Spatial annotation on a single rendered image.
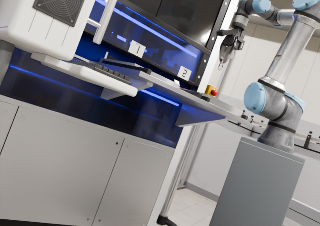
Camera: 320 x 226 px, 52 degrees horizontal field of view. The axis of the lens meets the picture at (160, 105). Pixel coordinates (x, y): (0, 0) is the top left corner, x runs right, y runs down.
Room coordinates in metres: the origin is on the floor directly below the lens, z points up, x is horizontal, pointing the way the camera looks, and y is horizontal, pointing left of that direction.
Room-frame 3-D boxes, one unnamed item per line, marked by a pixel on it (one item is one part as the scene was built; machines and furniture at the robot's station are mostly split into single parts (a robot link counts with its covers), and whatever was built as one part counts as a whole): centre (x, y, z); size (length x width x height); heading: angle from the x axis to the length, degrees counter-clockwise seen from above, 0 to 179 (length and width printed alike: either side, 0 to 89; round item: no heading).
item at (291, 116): (1.39, -0.51, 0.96); 0.13 x 0.12 x 0.14; 113
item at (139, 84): (1.47, 0.17, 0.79); 0.34 x 0.03 x 0.13; 37
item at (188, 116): (1.77, -0.23, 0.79); 0.34 x 0.03 x 0.13; 37
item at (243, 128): (2.31, -0.39, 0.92); 0.69 x 0.15 x 0.16; 127
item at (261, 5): (1.62, -0.29, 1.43); 0.11 x 0.11 x 0.08; 23
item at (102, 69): (1.18, 0.28, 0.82); 0.40 x 0.14 x 0.02; 35
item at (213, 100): (1.69, -0.19, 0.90); 0.34 x 0.26 x 0.04; 36
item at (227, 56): (1.69, -0.25, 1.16); 0.06 x 0.03 x 0.09; 127
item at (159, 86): (1.62, -0.02, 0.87); 0.70 x 0.48 x 0.02; 127
